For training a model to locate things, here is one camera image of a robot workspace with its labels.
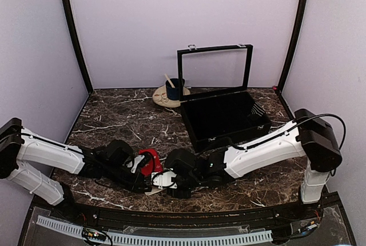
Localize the red Santa Christmas sock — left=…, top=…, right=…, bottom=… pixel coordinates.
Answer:
left=138, top=149, right=163, bottom=177

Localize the beige woven coaster mat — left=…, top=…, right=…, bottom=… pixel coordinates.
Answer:
left=152, top=85, right=181, bottom=108

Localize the white slotted cable duct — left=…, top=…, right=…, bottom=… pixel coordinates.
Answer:
left=35, top=216, right=273, bottom=245

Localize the right black frame post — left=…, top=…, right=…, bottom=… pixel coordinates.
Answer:
left=277, top=0, right=307, bottom=95

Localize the black front rail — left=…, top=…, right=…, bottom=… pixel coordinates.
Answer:
left=31, top=194, right=341, bottom=231

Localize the wooden stick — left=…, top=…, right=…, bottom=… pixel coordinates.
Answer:
left=164, top=73, right=175, bottom=88

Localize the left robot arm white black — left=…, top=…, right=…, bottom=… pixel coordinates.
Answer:
left=1, top=118, right=152, bottom=221

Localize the black display box glass lid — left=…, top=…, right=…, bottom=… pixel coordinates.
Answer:
left=177, top=44, right=272, bottom=153

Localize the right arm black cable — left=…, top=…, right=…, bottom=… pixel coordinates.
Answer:
left=228, top=113, right=347, bottom=177

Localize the left circuit board with wires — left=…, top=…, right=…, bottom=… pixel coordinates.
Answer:
left=80, top=213, right=113, bottom=246

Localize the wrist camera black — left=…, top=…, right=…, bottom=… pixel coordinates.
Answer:
left=103, top=140, right=146, bottom=173
left=151, top=148, right=196, bottom=189

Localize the black frame post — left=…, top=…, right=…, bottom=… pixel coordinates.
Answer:
left=277, top=0, right=307, bottom=95
left=62, top=0, right=94, bottom=94

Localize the striped black white sock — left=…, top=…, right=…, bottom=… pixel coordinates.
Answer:
left=248, top=102, right=265, bottom=117

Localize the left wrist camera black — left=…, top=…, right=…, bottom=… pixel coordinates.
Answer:
left=103, top=140, right=146, bottom=173

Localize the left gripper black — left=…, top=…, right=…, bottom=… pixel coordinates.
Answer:
left=104, top=162, right=152, bottom=193

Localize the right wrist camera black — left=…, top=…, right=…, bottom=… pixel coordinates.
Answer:
left=151, top=148, right=196, bottom=189

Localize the left black frame post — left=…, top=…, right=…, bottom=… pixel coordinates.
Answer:
left=62, top=0, right=94, bottom=94

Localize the right circuit board with wires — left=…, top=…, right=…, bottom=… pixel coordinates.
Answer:
left=288, top=205, right=335, bottom=244

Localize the dark blue cup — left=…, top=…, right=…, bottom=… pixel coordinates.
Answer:
left=165, top=78, right=180, bottom=101

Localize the circuit board with wires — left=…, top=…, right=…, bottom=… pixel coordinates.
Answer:
left=80, top=213, right=113, bottom=246
left=288, top=205, right=335, bottom=244

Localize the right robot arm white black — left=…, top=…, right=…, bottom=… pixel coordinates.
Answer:
left=165, top=109, right=343, bottom=220

